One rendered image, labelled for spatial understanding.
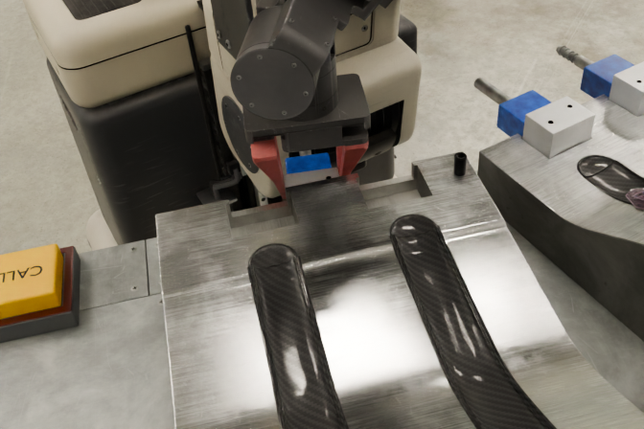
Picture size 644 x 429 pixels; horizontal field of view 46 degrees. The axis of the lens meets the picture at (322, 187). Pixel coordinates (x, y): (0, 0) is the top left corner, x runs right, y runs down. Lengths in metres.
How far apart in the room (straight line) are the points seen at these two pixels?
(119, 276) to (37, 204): 1.43
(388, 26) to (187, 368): 0.55
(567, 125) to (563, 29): 1.93
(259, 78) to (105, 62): 0.60
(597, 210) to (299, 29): 0.30
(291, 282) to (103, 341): 0.19
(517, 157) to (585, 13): 2.04
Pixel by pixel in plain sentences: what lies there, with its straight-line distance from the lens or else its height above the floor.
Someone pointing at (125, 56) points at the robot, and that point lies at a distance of 1.09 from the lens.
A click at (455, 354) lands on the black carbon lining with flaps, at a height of 0.88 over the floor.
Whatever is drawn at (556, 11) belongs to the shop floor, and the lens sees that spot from 2.72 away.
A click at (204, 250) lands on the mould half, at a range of 0.58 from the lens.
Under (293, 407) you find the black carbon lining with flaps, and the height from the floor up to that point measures 0.88.
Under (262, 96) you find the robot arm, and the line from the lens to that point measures 0.51.
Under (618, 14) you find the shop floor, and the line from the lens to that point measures 2.74.
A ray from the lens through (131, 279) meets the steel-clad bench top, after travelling 0.70.
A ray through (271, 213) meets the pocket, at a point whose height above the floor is 0.87.
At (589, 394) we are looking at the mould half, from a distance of 0.48.
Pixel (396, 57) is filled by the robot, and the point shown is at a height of 0.80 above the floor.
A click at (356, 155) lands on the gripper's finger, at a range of 0.63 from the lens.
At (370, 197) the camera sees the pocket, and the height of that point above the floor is 0.86.
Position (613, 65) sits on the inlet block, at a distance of 0.81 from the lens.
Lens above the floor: 1.30
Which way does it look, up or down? 42 degrees down
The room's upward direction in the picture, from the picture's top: 6 degrees counter-clockwise
